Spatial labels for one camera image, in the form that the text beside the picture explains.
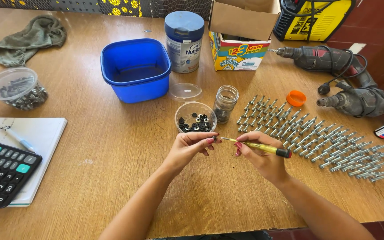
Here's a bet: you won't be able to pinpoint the grey cloth rag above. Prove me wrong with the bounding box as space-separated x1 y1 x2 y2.
0 14 67 68

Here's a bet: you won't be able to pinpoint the person's right hand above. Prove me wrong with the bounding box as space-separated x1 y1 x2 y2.
234 131 291 185

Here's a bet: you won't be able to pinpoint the heap of dark screws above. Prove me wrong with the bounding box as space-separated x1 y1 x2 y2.
0 77 48 111

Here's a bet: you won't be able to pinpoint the black desk calculator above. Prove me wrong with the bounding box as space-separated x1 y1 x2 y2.
0 137 43 209

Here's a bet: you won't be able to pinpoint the white ballpoint pen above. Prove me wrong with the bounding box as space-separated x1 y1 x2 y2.
0 126 36 154

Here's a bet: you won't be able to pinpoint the dusty grey electric drill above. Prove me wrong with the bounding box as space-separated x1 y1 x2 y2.
316 82 384 134

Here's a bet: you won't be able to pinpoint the clear plastic lid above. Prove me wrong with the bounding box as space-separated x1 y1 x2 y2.
169 83 203 102

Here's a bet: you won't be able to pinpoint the yellow welding machine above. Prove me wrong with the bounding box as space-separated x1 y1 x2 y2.
273 0 357 43

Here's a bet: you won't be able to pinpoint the orange plastic lid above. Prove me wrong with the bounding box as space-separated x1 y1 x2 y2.
286 90 307 107

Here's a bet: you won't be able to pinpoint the clear plastic screw container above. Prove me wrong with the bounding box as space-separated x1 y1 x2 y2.
0 67 49 111

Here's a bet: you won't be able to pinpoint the colourful open cardboard box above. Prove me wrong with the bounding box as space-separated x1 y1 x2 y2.
208 0 281 72

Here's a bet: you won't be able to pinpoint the black power cable with plug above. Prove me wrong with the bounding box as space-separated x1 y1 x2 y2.
318 47 369 96

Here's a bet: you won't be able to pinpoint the yellow handled screwdriver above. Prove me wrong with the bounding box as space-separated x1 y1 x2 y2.
220 136 292 159

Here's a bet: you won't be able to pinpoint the grey red electric drill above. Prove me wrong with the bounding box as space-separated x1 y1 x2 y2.
268 46 377 89

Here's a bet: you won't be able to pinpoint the white paper notebook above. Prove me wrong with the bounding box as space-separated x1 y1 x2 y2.
0 117 68 208

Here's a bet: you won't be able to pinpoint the clear plastic cup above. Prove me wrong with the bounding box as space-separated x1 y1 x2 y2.
174 101 218 133

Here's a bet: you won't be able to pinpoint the small glass jar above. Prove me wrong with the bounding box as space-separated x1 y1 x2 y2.
213 85 239 125

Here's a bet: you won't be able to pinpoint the blue lidded formula can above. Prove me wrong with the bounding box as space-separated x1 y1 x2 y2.
164 11 205 74

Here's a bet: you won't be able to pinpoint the person's left hand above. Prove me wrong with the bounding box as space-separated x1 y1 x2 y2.
163 132 222 176

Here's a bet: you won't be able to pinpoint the heap of black washers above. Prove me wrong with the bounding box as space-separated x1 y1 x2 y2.
178 113 214 133

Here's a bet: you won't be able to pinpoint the blue plastic tub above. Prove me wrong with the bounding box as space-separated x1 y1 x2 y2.
100 38 172 104

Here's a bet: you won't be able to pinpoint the rows of silver screws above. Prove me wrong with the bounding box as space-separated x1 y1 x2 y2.
236 94 384 183

